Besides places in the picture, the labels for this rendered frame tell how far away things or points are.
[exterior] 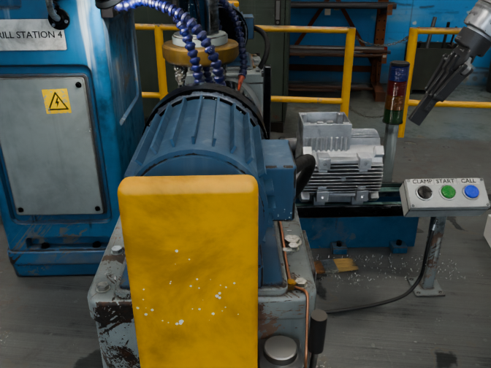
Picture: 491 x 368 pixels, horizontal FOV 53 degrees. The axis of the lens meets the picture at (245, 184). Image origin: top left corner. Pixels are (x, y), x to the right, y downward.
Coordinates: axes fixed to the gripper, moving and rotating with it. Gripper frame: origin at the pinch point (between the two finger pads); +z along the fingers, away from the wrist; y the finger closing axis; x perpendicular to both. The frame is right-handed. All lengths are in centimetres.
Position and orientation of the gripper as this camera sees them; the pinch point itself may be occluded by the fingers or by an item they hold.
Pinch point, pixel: (422, 109)
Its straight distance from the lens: 128.0
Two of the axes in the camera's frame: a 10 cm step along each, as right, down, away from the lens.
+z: -4.9, 7.9, 3.7
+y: 0.1, 4.3, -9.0
